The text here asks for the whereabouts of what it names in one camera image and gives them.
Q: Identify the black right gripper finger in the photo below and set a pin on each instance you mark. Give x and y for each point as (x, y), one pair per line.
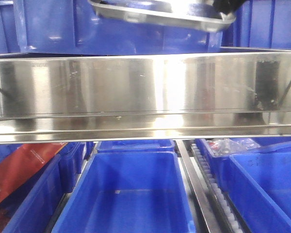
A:
(227, 6)

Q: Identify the silver metal tray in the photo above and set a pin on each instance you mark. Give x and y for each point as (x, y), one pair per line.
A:
(194, 14)

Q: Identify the blue crate upper right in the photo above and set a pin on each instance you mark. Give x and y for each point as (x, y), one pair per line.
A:
(261, 24)

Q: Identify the clear plastic bag of parts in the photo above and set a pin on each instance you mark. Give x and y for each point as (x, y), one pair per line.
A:
(225, 146)

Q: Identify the blue bin rear centre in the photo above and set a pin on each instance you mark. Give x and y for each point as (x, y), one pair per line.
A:
(147, 145)

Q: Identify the blue bin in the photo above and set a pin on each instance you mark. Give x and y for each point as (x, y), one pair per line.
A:
(132, 192)
(36, 210)
(71, 159)
(219, 164)
(259, 186)
(147, 145)

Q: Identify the blue bin rear right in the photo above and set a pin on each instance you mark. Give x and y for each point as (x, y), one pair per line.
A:
(219, 164)

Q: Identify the blue bin lower right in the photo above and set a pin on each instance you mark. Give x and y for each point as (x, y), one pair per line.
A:
(259, 186)

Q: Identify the large blue crate upper centre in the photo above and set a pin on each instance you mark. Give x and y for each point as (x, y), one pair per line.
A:
(72, 27)

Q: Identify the white roller track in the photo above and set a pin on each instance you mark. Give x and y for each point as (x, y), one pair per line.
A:
(218, 199)

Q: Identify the blue bin lower centre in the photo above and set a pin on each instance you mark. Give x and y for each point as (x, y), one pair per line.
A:
(132, 192)

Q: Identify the blue bin rear left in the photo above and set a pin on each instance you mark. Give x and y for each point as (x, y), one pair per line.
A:
(71, 159)

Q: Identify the blue crate upper left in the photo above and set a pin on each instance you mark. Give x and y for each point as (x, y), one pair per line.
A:
(8, 36)

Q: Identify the red paper bag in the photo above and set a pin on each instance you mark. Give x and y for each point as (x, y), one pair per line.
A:
(23, 163)

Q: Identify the blue bin lower left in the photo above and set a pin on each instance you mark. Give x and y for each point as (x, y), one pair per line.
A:
(36, 210)

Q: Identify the stainless steel shelf rail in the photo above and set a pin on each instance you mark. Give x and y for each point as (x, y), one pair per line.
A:
(62, 98)

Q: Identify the steel divider rail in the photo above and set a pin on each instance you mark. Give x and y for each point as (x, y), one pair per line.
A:
(210, 223)

